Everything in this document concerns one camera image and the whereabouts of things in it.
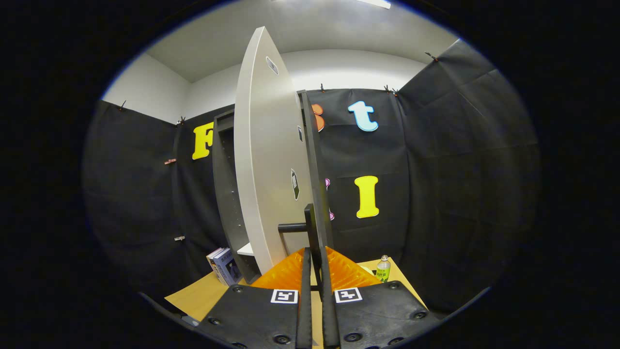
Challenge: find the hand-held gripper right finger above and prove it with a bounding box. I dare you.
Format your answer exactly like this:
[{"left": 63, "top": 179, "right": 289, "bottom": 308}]
[{"left": 320, "top": 246, "right": 441, "bottom": 349}]

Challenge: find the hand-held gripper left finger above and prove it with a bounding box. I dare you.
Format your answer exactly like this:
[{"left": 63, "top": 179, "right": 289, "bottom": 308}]
[{"left": 196, "top": 247, "right": 313, "bottom": 349}]

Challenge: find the dark grey shoe cabinet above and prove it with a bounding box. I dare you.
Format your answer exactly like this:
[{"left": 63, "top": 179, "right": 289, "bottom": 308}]
[{"left": 212, "top": 109, "right": 262, "bottom": 284}]

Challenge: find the beige shoe cabinet door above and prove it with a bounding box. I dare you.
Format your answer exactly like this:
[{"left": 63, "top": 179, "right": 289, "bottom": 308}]
[{"left": 234, "top": 26, "right": 336, "bottom": 291}]

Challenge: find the blue book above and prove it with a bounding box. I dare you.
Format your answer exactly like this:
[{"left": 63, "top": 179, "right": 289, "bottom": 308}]
[{"left": 213, "top": 248, "right": 243, "bottom": 286}]

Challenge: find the white book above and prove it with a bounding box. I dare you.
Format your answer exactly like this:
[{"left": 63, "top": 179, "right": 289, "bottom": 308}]
[{"left": 206, "top": 247, "right": 226, "bottom": 273}]

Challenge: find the black backdrop cloth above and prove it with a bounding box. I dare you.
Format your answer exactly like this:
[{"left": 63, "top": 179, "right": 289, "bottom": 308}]
[{"left": 82, "top": 39, "right": 541, "bottom": 313}]

